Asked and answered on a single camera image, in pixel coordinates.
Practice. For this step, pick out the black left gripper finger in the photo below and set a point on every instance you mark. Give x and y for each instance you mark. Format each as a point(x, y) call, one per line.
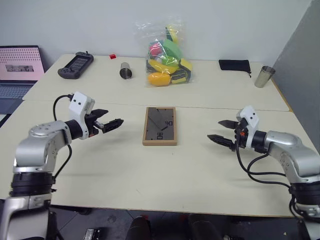
point(112, 125)
point(100, 113)

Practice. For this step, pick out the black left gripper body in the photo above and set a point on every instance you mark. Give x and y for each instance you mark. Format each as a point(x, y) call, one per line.
point(90, 126)

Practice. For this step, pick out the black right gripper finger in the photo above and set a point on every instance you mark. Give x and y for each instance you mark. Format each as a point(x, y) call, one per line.
point(228, 124)
point(222, 142)

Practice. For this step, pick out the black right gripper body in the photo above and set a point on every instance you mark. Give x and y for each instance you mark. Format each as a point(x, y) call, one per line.
point(240, 140)

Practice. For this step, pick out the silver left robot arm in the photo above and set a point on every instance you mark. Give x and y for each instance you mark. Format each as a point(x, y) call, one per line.
point(37, 147)

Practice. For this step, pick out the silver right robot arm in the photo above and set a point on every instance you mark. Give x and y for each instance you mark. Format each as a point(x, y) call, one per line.
point(290, 152)

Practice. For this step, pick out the wooden framed square clock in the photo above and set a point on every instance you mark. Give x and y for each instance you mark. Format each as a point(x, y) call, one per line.
point(160, 126)

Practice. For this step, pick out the steel cup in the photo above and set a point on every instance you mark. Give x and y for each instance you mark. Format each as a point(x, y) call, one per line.
point(126, 71)
point(263, 77)

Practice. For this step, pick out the black handheld game controller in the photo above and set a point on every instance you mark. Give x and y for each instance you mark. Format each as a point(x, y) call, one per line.
point(76, 65)

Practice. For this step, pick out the small red block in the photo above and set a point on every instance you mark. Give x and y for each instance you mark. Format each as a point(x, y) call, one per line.
point(113, 56)

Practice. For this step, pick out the orange-yellow toy fruit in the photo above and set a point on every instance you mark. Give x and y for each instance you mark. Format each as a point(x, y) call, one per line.
point(158, 79)

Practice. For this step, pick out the yellow toy banana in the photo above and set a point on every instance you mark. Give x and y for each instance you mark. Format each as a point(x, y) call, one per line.
point(162, 66)

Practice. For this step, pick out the pink toy block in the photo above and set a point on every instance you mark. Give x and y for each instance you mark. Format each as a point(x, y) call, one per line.
point(155, 49)

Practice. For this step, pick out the grey partition panel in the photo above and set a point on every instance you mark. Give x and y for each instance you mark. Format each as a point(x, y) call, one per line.
point(300, 75)

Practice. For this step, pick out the green toy block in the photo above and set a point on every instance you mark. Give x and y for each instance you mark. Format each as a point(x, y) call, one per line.
point(172, 48)

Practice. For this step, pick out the laptop with pink screen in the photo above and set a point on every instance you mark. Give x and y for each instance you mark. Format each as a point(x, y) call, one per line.
point(17, 65)

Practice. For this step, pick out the clear plastic bag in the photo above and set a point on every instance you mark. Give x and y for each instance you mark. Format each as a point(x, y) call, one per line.
point(152, 32)

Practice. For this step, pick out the dark rounded shape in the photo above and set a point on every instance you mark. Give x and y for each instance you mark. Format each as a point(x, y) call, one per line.
point(138, 228)

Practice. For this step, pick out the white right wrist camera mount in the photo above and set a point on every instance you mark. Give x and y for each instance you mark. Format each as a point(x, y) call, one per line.
point(251, 120)

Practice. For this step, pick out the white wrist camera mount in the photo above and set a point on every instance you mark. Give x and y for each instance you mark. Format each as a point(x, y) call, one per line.
point(78, 105)
point(251, 120)

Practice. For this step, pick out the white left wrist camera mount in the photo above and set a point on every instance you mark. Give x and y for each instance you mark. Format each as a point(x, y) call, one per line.
point(78, 105)

